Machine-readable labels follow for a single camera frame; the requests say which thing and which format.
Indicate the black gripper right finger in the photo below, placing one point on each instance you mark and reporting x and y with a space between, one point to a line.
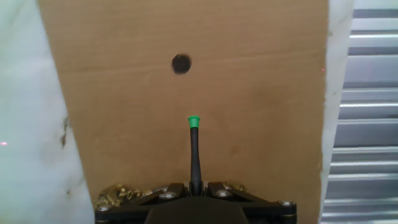
258 202

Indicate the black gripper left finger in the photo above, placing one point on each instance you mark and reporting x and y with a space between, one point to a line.
140 202

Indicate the black screwdriver green cap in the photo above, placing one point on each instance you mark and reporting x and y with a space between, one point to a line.
195 155

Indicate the black round dot mark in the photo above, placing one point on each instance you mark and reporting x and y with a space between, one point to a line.
181 64

